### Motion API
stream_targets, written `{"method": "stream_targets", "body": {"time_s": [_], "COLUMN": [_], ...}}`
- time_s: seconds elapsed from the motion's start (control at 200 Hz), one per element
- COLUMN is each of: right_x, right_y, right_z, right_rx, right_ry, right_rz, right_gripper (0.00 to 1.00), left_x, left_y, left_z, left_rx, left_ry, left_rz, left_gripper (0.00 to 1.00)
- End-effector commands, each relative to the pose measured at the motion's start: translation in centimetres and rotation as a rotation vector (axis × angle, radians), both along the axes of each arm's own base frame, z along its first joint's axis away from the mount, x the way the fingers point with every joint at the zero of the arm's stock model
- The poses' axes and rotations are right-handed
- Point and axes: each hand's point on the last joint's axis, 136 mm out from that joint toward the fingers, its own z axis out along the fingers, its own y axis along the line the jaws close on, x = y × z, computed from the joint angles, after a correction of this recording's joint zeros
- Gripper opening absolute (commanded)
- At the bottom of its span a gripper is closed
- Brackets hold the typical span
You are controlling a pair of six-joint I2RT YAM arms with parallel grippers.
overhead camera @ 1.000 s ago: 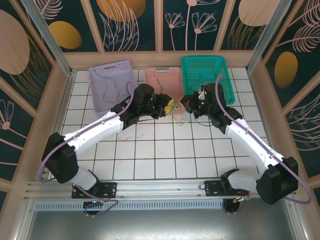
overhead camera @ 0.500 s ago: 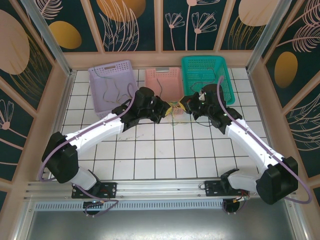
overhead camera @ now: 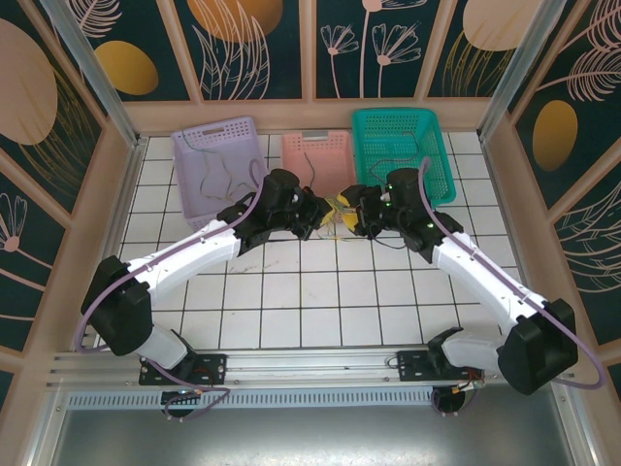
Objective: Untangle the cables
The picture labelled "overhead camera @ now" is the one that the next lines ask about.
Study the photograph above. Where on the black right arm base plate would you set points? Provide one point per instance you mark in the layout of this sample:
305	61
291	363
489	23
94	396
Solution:
410	361

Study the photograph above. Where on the lilac perforated plastic basket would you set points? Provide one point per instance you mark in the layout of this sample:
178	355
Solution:
228	141

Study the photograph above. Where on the teal mesh plastic basket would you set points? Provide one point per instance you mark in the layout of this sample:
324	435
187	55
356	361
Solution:
436	145

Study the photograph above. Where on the pink perforated plastic basket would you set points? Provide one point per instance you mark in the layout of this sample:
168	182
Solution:
335	155

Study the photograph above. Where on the aluminium frame post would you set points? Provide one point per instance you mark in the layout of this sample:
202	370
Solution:
517	73
99	73

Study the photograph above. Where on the brushed metal sheet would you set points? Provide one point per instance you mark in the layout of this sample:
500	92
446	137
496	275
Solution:
310	442

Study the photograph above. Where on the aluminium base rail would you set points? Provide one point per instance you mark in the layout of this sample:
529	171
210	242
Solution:
310	361

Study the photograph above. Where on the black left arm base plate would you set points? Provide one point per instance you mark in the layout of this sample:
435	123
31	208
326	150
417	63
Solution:
216	361

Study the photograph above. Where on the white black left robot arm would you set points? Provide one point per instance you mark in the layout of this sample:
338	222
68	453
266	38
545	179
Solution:
194	250

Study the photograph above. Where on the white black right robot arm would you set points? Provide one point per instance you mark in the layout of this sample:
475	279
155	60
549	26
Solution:
485	276

